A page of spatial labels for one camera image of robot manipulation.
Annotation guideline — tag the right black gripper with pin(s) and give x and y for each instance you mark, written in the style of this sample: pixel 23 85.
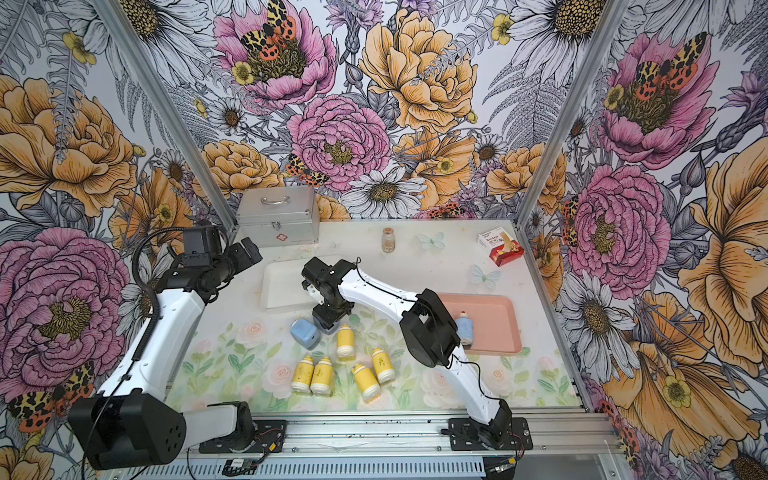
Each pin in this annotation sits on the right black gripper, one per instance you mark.
pixel 320 313

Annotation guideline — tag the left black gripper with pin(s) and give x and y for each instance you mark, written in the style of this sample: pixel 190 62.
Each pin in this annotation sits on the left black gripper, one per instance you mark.
pixel 237 251

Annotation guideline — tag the blue sharpener with white nozzle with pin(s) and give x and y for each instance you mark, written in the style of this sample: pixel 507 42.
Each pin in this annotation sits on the blue sharpener with white nozzle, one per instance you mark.
pixel 465 329

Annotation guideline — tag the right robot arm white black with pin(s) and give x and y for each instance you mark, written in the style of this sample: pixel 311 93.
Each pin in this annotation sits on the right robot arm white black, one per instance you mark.
pixel 429 332

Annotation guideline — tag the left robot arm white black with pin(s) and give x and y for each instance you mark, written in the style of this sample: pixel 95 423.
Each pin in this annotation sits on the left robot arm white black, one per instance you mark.
pixel 127 423

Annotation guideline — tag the red white cardboard box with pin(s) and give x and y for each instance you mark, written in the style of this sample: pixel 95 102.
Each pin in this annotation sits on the red white cardboard box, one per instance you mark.
pixel 501 246

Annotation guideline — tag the white rectangular tray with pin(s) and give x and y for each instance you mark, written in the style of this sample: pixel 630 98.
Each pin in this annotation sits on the white rectangular tray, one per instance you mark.
pixel 282 285

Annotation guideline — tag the blue sharpener lower left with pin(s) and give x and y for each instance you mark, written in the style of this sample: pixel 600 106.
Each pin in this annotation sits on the blue sharpener lower left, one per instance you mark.
pixel 305 333

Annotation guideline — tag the silver aluminium first aid case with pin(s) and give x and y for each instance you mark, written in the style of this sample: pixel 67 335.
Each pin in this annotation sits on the silver aluminium first aid case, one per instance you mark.
pixel 279 216

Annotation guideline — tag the small glass bottle brown cap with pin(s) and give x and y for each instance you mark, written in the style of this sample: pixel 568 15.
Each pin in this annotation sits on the small glass bottle brown cap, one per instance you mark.
pixel 388 240

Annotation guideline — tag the yellow sharpener centre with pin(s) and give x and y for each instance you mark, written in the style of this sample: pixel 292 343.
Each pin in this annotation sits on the yellow sharpener centre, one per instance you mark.
pixel 345 343

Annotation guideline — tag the yellow sharpener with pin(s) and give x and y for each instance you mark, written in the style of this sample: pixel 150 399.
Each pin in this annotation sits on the yellow sharpener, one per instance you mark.
pixel 366 381
pixel 322 380
pixel 345 343
pixel 382 366
pixel 302 377

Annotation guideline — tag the yellow sharpener right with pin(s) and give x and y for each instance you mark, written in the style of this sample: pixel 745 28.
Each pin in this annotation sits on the yellow sharpener right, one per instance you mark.
pixel 382 366

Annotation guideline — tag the yellow sharpener far left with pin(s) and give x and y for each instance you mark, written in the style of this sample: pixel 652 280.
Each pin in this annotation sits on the yellow sharpener far left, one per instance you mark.
pixel 302 377

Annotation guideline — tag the yellow sharpener lower middle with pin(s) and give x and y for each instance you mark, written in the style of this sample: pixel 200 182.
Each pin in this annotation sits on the yellow sharpener lower middle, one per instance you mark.
pixel 366 381

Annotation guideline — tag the pink rectangular tray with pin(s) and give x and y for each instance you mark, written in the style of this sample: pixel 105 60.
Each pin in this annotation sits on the pink rectangular tray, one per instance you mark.
pixel 495 326

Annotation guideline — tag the left aluminium corner post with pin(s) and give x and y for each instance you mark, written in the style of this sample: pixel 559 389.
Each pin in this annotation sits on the left aluminium corner post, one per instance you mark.
pixel 135 55

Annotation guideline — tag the aluminium corner post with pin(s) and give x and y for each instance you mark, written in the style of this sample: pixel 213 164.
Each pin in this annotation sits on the aluminium corner post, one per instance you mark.
pixel 598 49
pixel 135 55

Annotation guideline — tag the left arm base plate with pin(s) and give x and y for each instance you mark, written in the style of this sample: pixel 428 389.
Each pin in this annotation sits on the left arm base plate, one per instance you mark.
pixel 266 436

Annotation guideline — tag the white vented cable duct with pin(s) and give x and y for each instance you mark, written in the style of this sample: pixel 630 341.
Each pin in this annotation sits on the white vented cable duct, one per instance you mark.
pixel 281 467

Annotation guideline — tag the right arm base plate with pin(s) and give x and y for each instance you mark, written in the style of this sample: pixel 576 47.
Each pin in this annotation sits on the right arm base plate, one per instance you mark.
pixel 464 435

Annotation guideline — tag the aluminium front rail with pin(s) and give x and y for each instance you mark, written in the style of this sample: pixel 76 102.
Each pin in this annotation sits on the aluminium front rail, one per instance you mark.
pixel 371 433

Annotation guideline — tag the right aluminium corner post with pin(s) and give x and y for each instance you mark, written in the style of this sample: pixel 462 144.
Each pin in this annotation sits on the right aluminium corner post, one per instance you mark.
pixel 598 49

